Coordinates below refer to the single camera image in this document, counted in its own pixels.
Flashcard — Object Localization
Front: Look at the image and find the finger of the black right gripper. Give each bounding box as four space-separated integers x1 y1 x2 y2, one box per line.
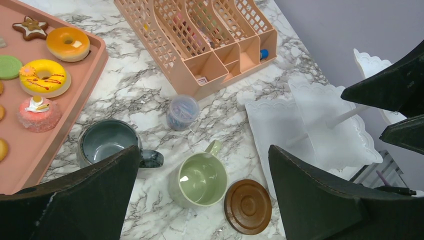
341 42 424 118
379 114 424 155

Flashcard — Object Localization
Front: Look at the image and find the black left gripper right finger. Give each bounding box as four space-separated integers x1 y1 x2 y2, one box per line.
268 145 424 240

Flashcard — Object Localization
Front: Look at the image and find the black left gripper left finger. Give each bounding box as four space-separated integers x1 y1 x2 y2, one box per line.
0 146 141 240

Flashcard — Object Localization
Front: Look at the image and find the yellow frosted donut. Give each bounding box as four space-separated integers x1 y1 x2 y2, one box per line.
18 59 72 98

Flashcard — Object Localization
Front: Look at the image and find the right brown wooden coaster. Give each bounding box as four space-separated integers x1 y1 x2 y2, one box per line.
223 179 272 235

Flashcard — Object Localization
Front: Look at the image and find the dark blue-green ceramic mug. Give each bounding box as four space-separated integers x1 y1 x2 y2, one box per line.
76 118 164 168

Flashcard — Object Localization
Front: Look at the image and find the white tiered dessert stand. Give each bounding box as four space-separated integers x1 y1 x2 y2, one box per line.
245 48 408 200

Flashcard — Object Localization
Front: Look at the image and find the pink snowball cake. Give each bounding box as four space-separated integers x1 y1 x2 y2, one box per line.
17 97 62 133

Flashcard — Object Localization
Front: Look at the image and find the orange round biscuit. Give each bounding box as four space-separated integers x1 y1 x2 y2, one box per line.
0 138 9 161

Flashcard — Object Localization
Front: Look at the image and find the light green ceramic mug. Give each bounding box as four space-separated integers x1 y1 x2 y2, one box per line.
168 140 229 208

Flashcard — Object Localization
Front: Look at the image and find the blue capped bottle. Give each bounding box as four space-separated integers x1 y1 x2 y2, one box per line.
260 49 269 60

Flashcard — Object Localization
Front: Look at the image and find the pink dessert tray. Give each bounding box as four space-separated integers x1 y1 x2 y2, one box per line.
0 0 108 195

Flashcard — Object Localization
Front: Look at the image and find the green macaron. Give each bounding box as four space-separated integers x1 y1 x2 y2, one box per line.
0 55 23 80

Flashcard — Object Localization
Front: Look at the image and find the orange glazed donut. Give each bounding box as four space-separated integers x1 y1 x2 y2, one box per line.
46 27 91 63

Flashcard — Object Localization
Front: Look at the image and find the brown star cookie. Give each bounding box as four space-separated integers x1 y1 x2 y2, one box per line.
12 16 49 42

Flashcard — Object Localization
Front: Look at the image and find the pink mesh file organizer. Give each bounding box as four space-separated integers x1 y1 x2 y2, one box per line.
115 0 278 100

